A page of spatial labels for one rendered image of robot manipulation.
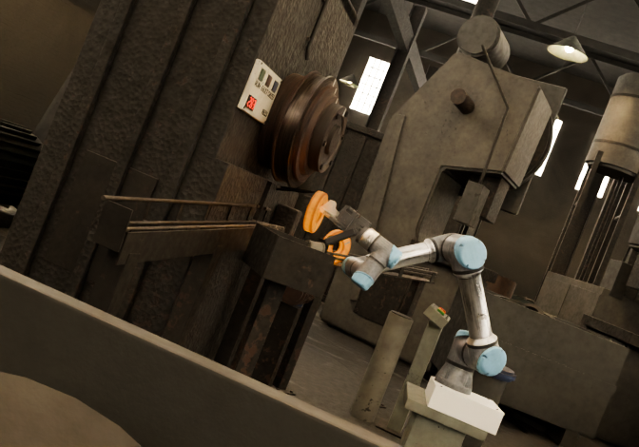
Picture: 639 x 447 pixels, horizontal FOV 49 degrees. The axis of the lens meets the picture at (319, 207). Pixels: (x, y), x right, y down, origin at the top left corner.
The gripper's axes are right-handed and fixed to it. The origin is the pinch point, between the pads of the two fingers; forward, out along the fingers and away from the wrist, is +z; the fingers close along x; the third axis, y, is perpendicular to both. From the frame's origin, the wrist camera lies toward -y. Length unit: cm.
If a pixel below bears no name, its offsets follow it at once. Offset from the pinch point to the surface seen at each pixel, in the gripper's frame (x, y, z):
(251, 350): 32, -47, -18
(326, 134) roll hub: -8.5, 23.3, 16.2
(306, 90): -2.3, 32.0, 30.9
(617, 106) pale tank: -877, 320, -74
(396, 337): -78, -32, -49
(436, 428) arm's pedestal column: -27, -42, -83
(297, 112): 1.3, 23.3, 27.5
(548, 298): -452, 25, -126
